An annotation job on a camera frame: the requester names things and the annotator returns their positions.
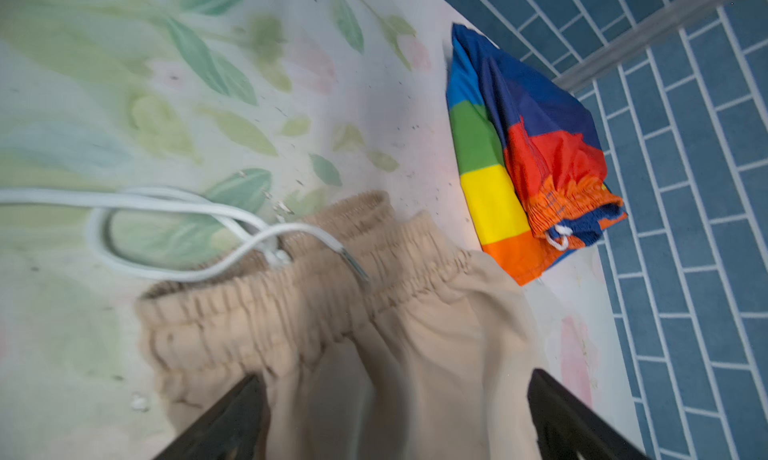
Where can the beige shorts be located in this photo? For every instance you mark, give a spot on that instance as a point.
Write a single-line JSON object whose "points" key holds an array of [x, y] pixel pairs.
{"points": [[428, 357]]}

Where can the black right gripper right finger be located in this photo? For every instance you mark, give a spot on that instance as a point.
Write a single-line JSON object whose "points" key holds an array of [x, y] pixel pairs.
{"points": [[567, 428]]}

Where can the aluminium left corner post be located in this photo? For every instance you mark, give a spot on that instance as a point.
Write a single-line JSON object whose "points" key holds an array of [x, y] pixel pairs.
{"points": [[678, 14]]}

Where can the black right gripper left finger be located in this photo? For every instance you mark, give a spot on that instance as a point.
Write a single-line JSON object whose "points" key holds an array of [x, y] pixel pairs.
{"points": [[230, 429]]}

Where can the rainbow striped shorts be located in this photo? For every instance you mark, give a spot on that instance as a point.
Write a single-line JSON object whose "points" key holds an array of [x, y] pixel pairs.
{"points": [[531, 166]]}

